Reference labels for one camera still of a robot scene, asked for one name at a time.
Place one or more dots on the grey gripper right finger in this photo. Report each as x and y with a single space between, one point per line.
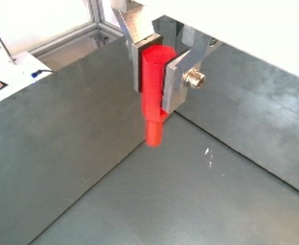
182 75

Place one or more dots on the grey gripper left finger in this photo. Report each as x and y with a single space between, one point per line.
135 21

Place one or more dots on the red stepped cylinder peg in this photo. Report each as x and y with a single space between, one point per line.
156 57

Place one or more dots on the white control box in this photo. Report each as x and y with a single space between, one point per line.
20 70

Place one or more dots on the aluminium frame profile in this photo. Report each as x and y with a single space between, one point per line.
99 31

